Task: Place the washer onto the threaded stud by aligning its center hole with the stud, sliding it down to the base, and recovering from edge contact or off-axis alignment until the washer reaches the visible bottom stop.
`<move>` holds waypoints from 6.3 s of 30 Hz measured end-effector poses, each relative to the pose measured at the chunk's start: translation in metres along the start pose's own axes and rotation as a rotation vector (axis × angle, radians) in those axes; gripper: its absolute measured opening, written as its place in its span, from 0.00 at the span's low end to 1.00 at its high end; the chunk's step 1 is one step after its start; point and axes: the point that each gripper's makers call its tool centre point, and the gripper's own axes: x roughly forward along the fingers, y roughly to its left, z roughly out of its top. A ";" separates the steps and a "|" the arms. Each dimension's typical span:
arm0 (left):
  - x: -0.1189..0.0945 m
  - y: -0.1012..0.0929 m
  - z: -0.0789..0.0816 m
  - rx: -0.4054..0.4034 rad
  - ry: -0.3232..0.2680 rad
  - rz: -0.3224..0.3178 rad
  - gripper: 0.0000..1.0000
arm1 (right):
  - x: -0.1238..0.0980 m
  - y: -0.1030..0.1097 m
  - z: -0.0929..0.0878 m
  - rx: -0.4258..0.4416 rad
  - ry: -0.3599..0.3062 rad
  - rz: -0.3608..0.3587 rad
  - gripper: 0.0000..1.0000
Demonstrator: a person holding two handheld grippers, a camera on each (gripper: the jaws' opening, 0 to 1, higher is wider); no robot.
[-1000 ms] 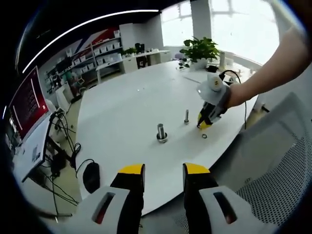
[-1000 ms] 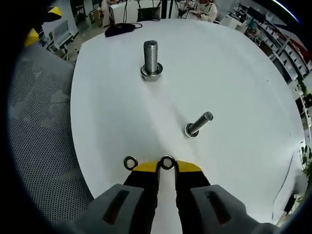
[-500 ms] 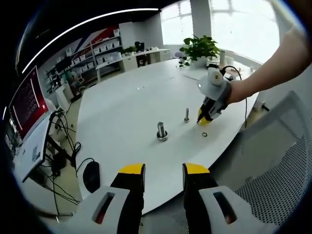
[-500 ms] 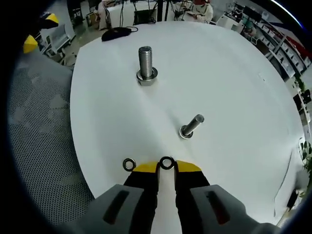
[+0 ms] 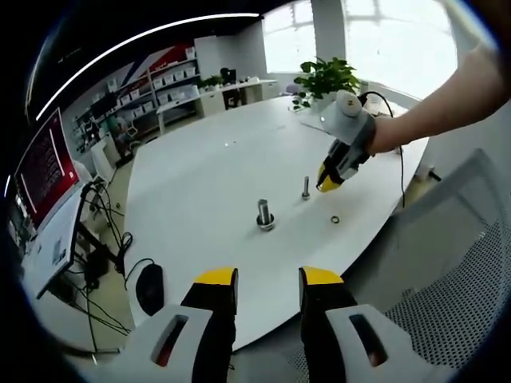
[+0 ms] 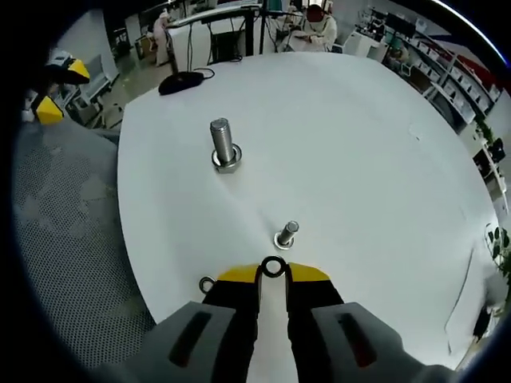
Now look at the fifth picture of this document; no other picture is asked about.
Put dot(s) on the small potted green plant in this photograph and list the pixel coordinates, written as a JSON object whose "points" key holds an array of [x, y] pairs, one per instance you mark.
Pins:
{"points": [[211, 81]]}

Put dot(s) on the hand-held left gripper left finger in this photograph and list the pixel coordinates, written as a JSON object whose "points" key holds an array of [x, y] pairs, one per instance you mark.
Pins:
{"points": [[211, 319]]}

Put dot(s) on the grey mesh office chair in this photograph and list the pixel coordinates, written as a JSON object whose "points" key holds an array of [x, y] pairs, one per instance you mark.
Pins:
{"points": [[459, 259]]}

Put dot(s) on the black computer mouse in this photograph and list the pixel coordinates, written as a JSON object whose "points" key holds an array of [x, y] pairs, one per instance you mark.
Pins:
{"points": [[149, 285]]}

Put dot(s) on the thick threaded steel stud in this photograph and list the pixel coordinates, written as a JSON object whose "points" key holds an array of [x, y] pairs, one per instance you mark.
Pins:
{"points": [[263, 207]]}

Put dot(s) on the thin threaded steel stud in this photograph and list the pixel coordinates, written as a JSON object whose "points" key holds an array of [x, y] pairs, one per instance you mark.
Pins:
{"points": [[306, 185]]}

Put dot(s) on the small dark steel washer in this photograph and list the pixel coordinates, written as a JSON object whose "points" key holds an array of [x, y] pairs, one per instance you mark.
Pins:
{"points": [[331, 219]]}

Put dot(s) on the black office chair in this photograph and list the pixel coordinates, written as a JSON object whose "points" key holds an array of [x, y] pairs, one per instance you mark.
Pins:
{"points": [[230, 85]]}

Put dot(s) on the large dark steel washer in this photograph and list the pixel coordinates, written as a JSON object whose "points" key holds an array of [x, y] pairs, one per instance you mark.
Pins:
{"points": [[258, 222]]}

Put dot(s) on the shelf with white bins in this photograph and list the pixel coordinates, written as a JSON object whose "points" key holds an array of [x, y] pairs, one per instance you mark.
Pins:
{"points": [[159, 84]]}

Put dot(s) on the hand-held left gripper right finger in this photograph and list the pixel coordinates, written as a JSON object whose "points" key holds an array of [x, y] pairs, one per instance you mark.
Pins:
{"points": [[323, 319]]}

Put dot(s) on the large potted green plant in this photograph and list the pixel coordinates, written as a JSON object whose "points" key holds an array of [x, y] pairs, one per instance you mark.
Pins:
{"points": [[331, 77]]}

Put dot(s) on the monitor with red screen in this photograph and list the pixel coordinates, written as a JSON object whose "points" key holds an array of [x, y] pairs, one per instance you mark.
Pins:
{"points": [[44, 171]]}

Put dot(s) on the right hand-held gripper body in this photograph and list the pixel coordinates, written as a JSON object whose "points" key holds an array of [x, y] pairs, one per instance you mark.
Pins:
{"points": [[347, 123]]}

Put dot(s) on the white side desk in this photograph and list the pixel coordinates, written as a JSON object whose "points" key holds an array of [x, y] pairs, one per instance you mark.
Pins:
{"points": [[56, 255]]}

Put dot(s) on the ceiling light strip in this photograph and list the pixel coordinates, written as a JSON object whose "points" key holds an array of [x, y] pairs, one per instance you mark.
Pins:
{"points": [[131, 40]]}

